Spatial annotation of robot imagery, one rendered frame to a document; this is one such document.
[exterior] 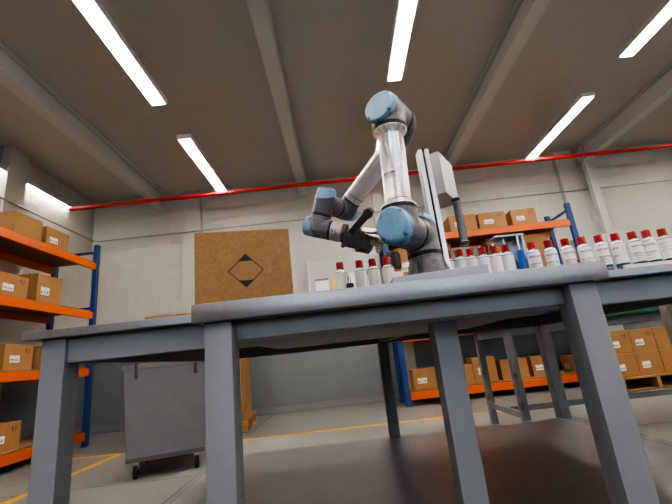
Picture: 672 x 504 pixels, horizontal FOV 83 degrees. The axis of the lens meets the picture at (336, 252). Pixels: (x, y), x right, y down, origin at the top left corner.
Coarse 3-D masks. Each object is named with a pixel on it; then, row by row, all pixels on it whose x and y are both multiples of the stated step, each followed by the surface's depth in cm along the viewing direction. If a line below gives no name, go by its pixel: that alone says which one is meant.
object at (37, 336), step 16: (608, 272) 98; (624, 272) 98; (640, 272) 98; (656, 272) 98; (144, 320) 95; (160, 320) 95; (176, 320) 95; (32, 336) 94; (48, 336) 94; (64, 336) 95; (80, 336) 98
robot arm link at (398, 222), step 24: (384, 96) 127; (384, 120) 126; (408, 120) 133; (384, 144) 126; (384, 168) 125; (384, 192) 124; (408, 192) 122; (384, 216) 119; (408, 216) 115; (384, 240) 119; (408, 240) 117
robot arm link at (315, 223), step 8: (312, 216) 143; (320, 216) 142; (304, 224) 143; (312, 224) 142; (320, 224) 141; (328, 224) 141; (304, 232) 144; (312, 232) 142; (320, 232) 141; (328, 232) 140
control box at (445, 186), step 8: (432, 160) 161; (440, 160) 159; (432, 168) 160; (440, 168) 158; (448, 168) 167; (440, 176) 157; (448, 176) 164; (440, 184) 157; (448, 184) 160; (440, 192) 156; (448, 192) 157; (456, 192) 169; (440, 200) 163; (448, 200) 164; (440, 208) 172
